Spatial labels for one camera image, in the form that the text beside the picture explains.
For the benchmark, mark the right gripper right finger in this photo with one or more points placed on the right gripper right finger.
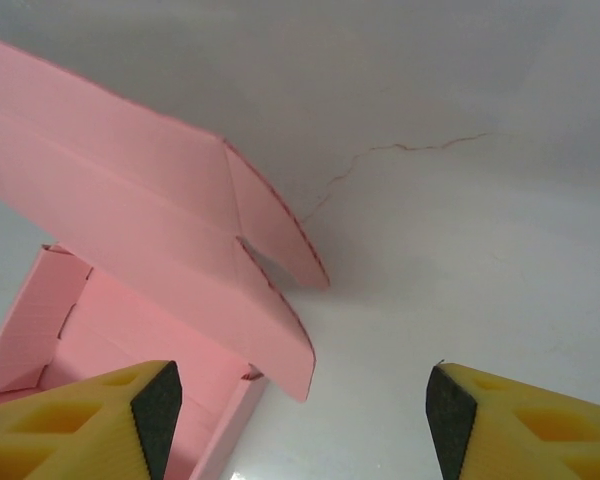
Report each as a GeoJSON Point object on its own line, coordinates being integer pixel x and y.
{"type": "Point", "coordinates": [505, 450]}

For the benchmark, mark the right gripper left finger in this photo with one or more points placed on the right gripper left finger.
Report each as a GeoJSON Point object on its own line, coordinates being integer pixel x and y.
{"type": "Point", "coordinates": [105, 450]}

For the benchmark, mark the pink paper box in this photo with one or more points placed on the pink paper box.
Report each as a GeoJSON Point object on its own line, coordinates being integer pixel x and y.
{"type": "Point", "coordinates": [130, 200]}

